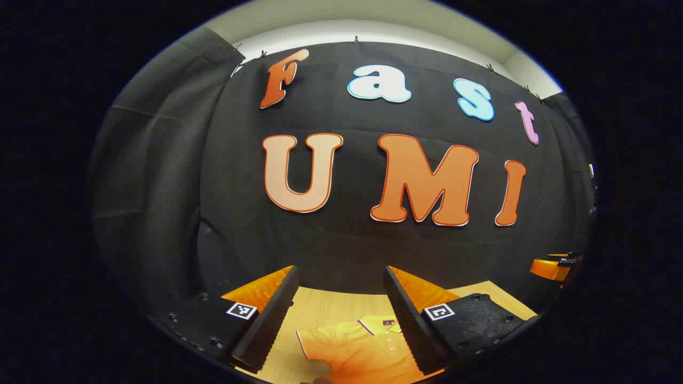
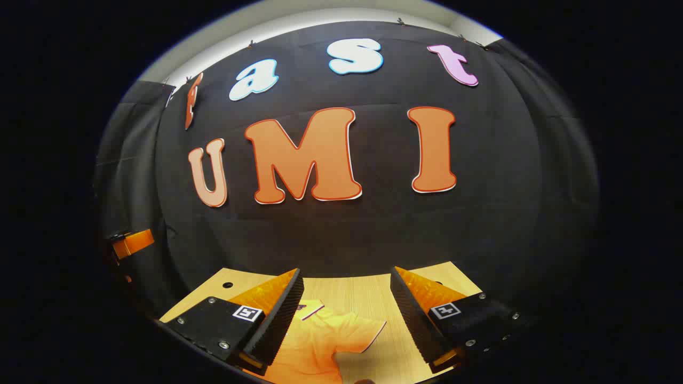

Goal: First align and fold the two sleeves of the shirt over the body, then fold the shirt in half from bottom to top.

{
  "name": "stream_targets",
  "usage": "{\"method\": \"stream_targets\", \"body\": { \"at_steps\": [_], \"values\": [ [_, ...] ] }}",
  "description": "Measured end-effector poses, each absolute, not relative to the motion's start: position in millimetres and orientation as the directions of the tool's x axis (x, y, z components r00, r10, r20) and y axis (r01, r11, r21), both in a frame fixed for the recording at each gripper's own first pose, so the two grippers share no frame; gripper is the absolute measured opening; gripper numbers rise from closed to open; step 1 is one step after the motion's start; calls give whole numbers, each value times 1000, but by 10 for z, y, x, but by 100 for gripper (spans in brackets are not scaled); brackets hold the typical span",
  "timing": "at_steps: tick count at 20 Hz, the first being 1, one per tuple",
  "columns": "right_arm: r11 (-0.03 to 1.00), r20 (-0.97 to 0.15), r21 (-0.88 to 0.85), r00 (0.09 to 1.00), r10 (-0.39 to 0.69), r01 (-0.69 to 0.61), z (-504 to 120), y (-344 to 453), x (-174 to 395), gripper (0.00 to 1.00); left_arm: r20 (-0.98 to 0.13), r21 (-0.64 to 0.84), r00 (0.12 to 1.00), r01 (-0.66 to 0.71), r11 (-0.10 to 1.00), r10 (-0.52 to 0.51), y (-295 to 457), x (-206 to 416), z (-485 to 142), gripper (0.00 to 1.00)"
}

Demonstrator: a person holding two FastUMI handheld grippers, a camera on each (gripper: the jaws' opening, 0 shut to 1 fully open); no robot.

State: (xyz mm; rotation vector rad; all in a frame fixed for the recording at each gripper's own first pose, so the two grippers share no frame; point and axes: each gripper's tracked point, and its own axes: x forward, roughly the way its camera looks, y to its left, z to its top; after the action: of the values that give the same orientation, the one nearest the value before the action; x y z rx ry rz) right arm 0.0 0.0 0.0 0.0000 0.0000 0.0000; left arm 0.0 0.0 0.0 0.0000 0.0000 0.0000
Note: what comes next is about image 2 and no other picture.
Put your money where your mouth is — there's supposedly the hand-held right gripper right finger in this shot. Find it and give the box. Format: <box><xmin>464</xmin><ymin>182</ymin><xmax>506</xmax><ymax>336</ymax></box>
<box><xmin>390</xmin><ymin>266</ymin><xmax>526</xmax><ymax>374</ymax></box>

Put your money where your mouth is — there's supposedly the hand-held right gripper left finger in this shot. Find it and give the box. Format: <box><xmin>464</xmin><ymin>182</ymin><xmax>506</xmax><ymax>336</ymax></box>
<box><xmin>156</xmin><ymin>268</ymin><xmax>305</xmax><ymax>377</ymax></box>

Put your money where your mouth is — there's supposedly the orange T-shirt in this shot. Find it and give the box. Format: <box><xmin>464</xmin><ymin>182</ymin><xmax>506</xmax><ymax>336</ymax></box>
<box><xmin>248</xmin><ymin>300</ymin><xmax>387</xmax><ymax>384</ymax></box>

